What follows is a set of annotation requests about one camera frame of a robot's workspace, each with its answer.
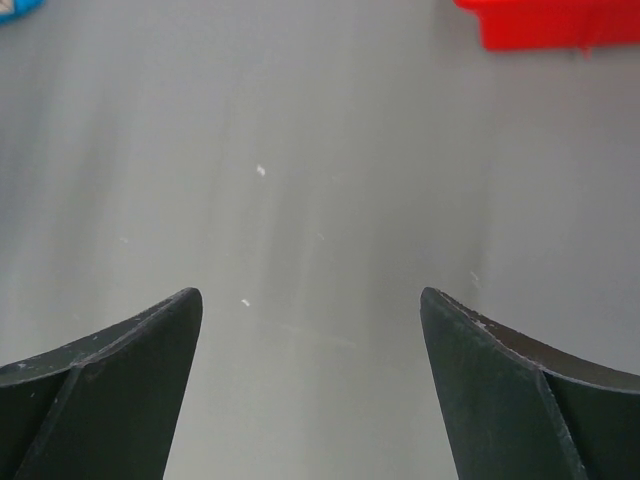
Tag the red plastic bin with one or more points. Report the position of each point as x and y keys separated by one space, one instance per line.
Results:
x=516 y=25

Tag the folded blue t shirt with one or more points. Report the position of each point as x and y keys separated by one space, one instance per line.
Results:
x=11 y=10

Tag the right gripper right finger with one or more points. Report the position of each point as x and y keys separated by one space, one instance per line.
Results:
x=516 y=408

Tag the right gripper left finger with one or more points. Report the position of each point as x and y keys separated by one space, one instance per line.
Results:
x=104 y=406

